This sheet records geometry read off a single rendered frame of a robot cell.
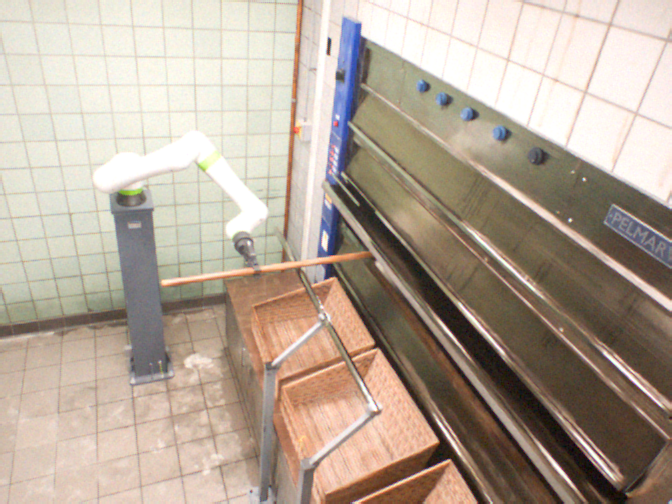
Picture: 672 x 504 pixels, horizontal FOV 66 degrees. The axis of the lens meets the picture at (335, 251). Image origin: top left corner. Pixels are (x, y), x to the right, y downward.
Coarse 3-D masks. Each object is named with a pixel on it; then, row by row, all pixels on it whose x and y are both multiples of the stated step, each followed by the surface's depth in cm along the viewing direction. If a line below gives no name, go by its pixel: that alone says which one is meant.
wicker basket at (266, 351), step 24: (336, 288) 287; (264, 312) 286; (288, 312) 292; (312, 312) 298; (336, 312) 284; (264, 336) 282; (288, 336) 285; (360, 336) 260; (264, 360) 264; (288, 360) 269; (312, 360) 271; (336, 360) 246
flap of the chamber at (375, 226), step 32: (352, 192) 259; (352, 224) 229; (384, 224) 236; (416, 288) 194; (448, 320) 181; (448, 352) 168; (480, 352) 169; (480, 384) 155; (512, 384) 159; (544, 416) 150; (544, 448) 139; (576, 448) 142; (576, 480) 132; (608, 480) 135
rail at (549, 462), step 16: (336, 192) 248; (368, 240) 217; (384, 256) 205; (400, 272) 197; (432, 320) 177; (448, 336) 169; (464, 352) 163; (496, 400) 149; (512, 416) 144; (528, 432) 139; (544, 464) 133; (560, 480) 129; (576, 496) 125
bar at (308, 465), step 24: (312, 288) 226; (312, 336) 214; (336, 336) 202; (264, 384) 222; (360, 384) 183; (264, 408) 228; (264, 432) 235; (264, 456) 245; (264, 480) 255; (312, 480) 183
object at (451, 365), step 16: (352, 240) 268; (384, 272) 241; (400, 304) 227; (416, 320) 216; (432, 336) 207; (448, 368) 197; (464, 384) 189; (480, 400) 182; (496, 416) 176; (496, 432) 174; (512, 448) 167; (528, 464) 161; (544, 480) 157; (544, 496) 156
